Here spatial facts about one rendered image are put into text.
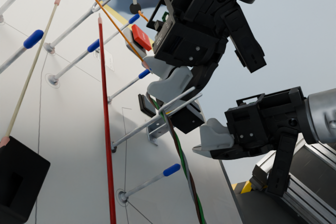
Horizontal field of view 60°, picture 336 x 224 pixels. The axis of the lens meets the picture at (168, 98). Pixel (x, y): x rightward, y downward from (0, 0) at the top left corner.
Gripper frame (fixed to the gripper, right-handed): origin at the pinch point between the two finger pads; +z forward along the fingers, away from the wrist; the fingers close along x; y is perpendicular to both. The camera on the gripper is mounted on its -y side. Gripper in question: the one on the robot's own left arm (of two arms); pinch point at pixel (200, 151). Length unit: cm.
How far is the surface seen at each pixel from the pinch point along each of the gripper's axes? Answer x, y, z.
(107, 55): 4.5, 22.8, 8.7
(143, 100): 3.4, 12.8, 5.5
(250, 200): -90, -65, 34
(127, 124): 11.8, 10.8, 3.8
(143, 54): -9.7, 21.5, 10.8
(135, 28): -9.2, 27.4, 10.0
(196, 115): 5.6, 8.1, -4.9
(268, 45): -205, 4, 24
